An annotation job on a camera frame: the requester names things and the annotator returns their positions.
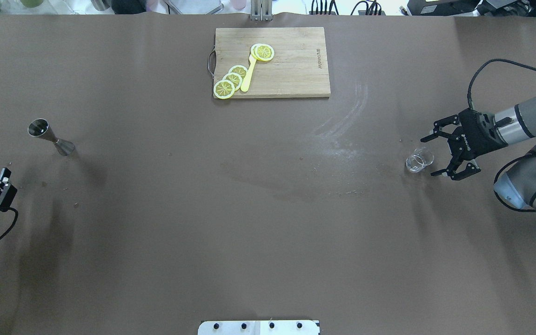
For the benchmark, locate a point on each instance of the aluminium frame post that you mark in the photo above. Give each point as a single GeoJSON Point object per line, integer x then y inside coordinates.
{"type": "Point", "coordinates": [261, 10]}

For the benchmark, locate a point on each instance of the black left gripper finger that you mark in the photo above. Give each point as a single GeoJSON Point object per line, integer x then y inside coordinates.
{"type": "Point", "coordinates": [4, 178]}

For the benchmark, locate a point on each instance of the small clear glass cup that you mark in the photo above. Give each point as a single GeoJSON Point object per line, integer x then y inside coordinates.
{"type": "Point", "coordinates": [420, 159]}

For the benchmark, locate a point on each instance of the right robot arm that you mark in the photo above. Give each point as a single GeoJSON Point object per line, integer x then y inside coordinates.
{"type": "Point", "coordinates": [515, 183]}

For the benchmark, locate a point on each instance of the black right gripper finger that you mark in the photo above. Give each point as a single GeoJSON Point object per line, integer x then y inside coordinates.
{"type": "Point", "coordinates": [438, 129]}
{"type": "Point", "coordinates": [458, 170]}

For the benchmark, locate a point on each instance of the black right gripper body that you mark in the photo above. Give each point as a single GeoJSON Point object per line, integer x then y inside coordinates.
{"type": "Point", "coordinates": [473, 141]}

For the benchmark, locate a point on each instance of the end lemon slice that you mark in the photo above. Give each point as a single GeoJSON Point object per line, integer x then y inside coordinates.
{"type": "Point", "coordinates": [224, 89]}

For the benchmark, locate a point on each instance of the middle lemon slice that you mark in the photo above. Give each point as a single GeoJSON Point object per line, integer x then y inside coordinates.
{"type": "Point", "coordinates": [235, 79]}

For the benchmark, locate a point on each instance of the lemon slice on knife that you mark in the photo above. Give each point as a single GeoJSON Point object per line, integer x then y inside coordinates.
{"type": "Point", "coordinates": [262, 52]}

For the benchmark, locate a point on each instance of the white camera mast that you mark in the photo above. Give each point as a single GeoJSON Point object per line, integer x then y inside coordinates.
{"type": "Point", "coordinates": [260, 327]}

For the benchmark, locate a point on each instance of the wooden cutting board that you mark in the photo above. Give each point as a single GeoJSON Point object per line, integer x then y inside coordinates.
{"type": "Point", "coordinates": [299, 68]}

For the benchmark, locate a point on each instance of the steel jigger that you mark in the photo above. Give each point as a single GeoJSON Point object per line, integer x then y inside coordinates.
{"type": "Point", "coordinates": [40, 128]}

